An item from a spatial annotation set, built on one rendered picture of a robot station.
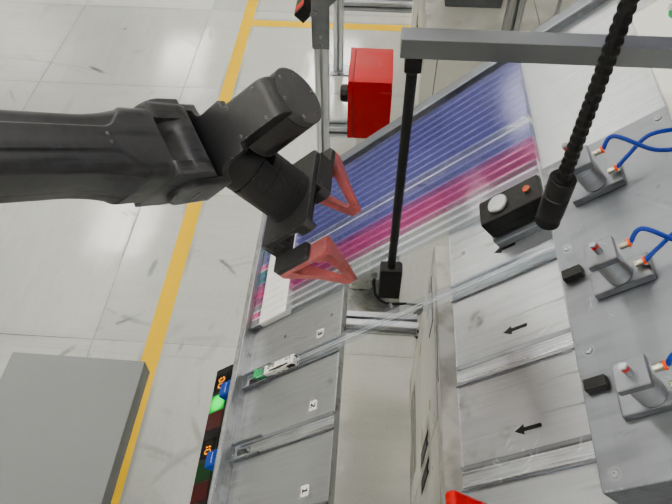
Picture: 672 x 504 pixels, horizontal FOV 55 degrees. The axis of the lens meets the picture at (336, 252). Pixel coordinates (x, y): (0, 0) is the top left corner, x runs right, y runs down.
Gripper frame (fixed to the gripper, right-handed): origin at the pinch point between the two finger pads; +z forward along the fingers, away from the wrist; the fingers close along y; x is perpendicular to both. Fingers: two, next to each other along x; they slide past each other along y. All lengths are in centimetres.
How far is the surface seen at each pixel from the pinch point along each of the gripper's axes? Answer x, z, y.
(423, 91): 33, 57, 111
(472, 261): -6.3, 14.5, 3.1
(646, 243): -26.9, 8.6, -8.5
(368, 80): 20, 21, 68
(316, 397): 18.2, 14.0, -7.8
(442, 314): 18, 43, 20
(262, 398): 29.4, 13.9, -4.8
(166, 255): 118, 35, 78
